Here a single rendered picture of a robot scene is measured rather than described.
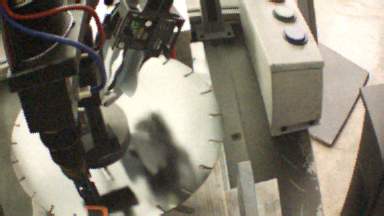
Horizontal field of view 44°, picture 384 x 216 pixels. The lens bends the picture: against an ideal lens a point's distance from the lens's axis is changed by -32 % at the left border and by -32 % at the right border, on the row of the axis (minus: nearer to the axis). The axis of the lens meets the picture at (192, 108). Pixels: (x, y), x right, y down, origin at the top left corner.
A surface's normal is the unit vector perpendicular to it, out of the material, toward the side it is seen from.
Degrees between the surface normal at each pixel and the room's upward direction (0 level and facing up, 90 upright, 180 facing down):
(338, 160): 0
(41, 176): 0
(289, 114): 90
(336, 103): 0
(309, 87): 90
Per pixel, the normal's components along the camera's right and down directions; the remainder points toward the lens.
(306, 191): -0.10, -0.72
